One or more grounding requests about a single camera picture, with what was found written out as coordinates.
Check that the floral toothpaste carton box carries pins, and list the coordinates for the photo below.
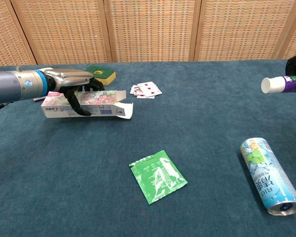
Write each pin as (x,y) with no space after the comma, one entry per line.
(98,103)

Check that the green sachet packet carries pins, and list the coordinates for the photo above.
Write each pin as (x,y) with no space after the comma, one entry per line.
(158,176)

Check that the white wet wipes packet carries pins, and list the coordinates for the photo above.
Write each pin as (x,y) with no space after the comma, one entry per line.
(39,99)

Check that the playing card with red hearts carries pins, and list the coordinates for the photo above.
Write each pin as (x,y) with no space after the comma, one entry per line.
(150,89)

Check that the yellow green sponge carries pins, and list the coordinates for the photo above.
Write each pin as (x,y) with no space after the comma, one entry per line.
(106,75)

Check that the light blue drink can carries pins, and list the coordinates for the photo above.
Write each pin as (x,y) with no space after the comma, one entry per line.
(269,175)

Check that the purple toothpaste tube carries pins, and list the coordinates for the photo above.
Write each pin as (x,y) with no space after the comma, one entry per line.
(276,84)

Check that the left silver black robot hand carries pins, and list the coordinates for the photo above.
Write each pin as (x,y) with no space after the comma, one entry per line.
(69,76)

